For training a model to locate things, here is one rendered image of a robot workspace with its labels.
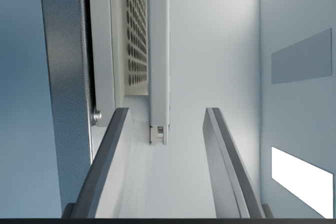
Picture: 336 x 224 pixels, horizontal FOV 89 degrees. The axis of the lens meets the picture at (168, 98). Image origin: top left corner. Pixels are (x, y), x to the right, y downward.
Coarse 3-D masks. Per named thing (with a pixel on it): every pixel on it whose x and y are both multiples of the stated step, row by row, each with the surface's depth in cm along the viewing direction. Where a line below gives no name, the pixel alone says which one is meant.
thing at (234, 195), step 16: (208, 112) 10; (208, 128) 10; (224, 128) 9; (208, 144) 10; (224, 144) 8; (208, 160) 10; (224, 160) 7; (240, 160) 7; (224, 176) 7; (240, 176) 6; (224, 192) 7; (240, 192) 6; (224, 208) 7; (240, 208) 6; (256, 208) 6
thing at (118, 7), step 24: (96, 0) 15; (120, 0) 16; (144, 0) 34; (96, 24) 15; (120, 24) 16; (144, 24) 33; (96, 48) 15; (120, 48) 16; (144, 48) 34; (96, 72) 16; (120, 72) 16; (144, 72) 33; (96, 96) 16; (120, 96) 16
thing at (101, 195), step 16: (128, 112) 10; (112, 128) 9; (128, 128) 10; (112, 144) 8; (128, 144) 10; (96, 160) 7; (112, 160) 7; (96, 176) 6; (112, 176) 7; (80, 192) 6; (96, 192) 6; (112, 192) 7; (64, 208) 6; (80, 208) 6; (96, 208) 6; (112, 208) 7
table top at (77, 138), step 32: (64, 0) 14; (64, 32) 14; (64, 64) 15; (64, 96) 15; (64, 128) 16; (96, 128) 17; (64, 160) 16; (128, 160) 31; (64, 192) 16; (128, 192) 31
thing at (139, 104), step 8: (128, 96) 17; (136, 96) 17; (144, 96) 17; (128, 104) 17; (136, 104) 17; (144, 104) 17; (136, 112) 17; (144, 112) 17; (136, 120) 17; (144, 120) 17
